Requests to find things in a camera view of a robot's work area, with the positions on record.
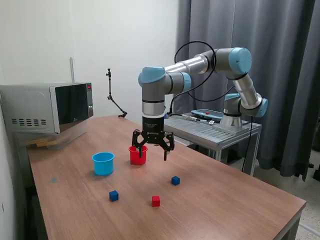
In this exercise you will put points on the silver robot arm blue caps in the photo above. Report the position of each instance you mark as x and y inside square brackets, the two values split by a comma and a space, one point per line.
[190, 63]

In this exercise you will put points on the blue teach pendant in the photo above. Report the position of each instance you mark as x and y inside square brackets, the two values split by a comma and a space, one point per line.
[205, 113]

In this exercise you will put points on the red plastic cup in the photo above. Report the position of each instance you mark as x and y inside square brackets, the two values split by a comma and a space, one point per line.
[135, 158]

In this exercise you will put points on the wooden boards stack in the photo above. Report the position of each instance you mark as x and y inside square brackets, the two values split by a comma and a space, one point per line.
[40, 143]

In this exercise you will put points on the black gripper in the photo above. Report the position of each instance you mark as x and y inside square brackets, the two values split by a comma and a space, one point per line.
[153, 130]

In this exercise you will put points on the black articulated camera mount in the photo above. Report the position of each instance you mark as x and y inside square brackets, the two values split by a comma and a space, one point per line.
[109, 97]

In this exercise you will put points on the white wall pipe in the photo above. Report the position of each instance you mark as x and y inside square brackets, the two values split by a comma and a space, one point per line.
[72, 70]

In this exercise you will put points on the red cube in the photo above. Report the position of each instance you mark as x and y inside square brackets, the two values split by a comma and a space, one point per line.
[155, 201]

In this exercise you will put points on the black chair base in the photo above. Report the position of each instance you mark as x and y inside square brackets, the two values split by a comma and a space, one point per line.
[315, 173]

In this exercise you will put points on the grey metal robot cart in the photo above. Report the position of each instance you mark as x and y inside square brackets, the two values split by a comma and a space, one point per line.
[217, 135]

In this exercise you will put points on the blue plastic bin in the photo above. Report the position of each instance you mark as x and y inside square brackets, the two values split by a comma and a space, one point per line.
[102, 166]

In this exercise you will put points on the silver microwave oven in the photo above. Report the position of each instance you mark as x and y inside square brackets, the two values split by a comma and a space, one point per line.
[30, 105]

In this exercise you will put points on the blue cube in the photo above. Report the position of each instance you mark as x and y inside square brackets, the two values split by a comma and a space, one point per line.
[113, 196]
[175, 181]

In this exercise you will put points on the grey curtain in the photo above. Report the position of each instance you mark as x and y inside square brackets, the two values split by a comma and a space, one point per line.
[287, 75]

